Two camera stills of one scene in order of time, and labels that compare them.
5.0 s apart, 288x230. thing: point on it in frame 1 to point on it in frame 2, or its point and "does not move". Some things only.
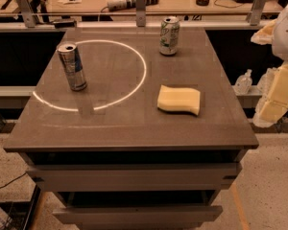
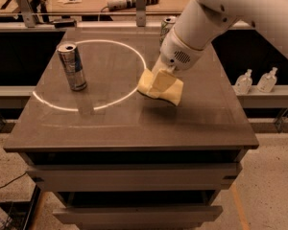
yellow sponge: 179,99 to 160,85
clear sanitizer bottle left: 244,83 does not move
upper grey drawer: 135,177 does not move
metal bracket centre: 140,6 does not move
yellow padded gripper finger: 265,35 to 177,55
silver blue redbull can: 73,65 does not move
